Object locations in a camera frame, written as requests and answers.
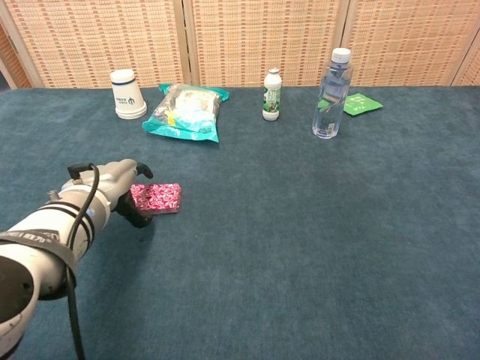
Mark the left black grey robot hand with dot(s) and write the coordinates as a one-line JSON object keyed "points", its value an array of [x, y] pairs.
{"points": [[112, 180]]}

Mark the red patterned packet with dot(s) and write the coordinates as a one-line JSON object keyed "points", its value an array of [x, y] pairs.
{"points": [[161, 198]]}

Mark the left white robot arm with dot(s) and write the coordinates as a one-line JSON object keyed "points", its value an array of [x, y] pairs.
{"points": [[45, 243]]}

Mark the white paper cup stack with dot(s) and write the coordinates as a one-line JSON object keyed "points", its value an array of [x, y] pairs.
{"points": [[128, 98]]}

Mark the teal snack bag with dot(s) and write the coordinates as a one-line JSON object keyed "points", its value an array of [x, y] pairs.
{"points": [[185, 114]]}

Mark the teal table cloth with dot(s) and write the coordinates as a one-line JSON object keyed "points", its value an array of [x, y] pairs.
{"points": [[281, 243]]}

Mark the small white drink bottle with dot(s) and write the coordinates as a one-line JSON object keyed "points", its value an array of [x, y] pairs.
{"points": [[272, 95]]}

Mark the woven bamboo folding screen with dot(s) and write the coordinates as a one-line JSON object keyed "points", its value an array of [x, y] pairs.
{"points": [[240, 41]]}

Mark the clear plastic water bottle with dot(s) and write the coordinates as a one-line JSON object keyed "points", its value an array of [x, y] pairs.
{"points": [[332, 101]]}

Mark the green sachet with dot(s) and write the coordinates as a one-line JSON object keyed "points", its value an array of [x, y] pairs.
{"points": [[363, 104]]}

